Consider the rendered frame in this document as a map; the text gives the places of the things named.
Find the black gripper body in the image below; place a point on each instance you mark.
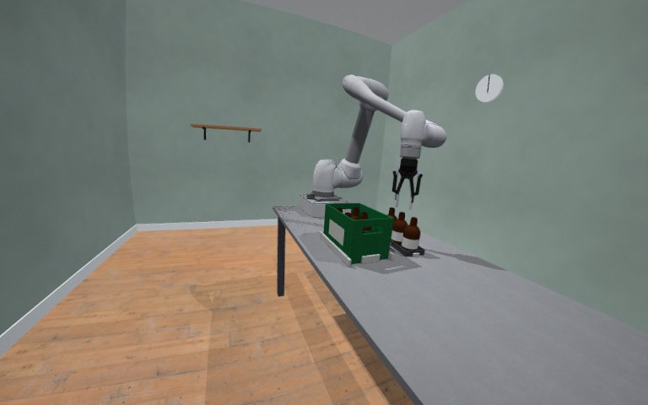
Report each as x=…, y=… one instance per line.
x=408, y=162

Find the green bottle crate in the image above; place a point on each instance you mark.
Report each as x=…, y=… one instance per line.
x=347, y=234

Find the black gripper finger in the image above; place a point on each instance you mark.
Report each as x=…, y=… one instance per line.
x=412, y=188
x=395, y=173

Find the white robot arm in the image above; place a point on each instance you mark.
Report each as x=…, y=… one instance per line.
x=416, y=131

